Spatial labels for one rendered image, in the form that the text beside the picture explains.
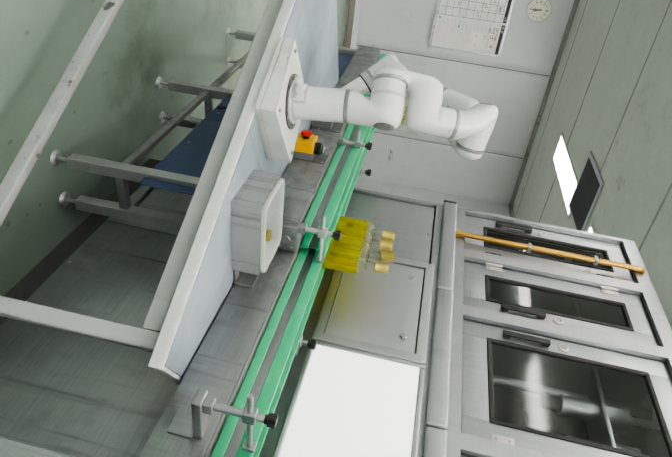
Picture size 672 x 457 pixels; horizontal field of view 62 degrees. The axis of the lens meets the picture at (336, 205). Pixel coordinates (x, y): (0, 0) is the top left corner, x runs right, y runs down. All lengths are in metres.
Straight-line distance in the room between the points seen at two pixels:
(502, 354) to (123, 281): 1.23
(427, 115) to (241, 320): 0.74
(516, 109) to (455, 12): 1.53
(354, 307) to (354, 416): 0.40
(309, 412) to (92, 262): 0.93
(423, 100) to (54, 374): 1.24
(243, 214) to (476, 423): 0.84
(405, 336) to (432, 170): 6.60
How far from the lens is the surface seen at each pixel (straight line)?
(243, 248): 1.48
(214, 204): 1.35
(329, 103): 1.54
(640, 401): 1.94
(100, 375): 1.68
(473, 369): 1.78
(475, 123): 1.60
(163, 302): 1.34
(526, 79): 7.74
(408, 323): 1.79
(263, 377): 1.38
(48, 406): 1.66
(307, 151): 1.96
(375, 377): 1.62
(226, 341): 1.43
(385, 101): 1.52
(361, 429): 1.51
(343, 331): 1.72
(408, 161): 8.21
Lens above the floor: 1.17
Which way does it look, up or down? 7 degrees down
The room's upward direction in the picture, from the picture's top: 101 degrees clockwise
